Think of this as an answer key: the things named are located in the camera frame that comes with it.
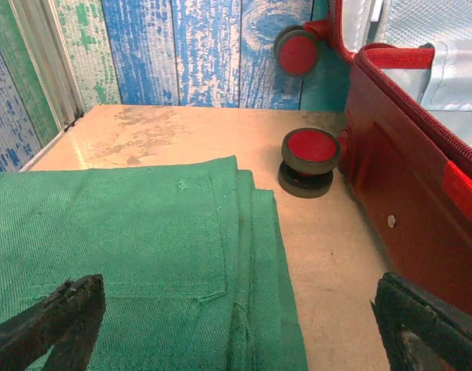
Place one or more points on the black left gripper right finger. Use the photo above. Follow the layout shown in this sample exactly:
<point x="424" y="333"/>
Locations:
<point x="413" y="328"/>

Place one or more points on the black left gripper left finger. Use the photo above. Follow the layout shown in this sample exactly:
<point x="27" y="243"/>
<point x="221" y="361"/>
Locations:
<point x="69" y="309"/>

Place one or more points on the red hard-shell suitcase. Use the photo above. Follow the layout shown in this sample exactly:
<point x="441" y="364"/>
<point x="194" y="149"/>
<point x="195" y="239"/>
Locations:
<point x="405" y="174"/>

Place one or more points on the green folded cloth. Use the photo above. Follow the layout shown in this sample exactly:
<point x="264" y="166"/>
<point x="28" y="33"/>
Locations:
<point x="123" y="239"/>

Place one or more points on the aluminium table edge rail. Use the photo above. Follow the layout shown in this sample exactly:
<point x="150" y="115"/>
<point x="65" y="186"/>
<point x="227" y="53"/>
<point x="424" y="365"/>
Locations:
<point x="50" y="148"/>

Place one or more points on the aluminium frame post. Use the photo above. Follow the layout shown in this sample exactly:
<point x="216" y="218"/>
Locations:
<point x="46" y="58"/>

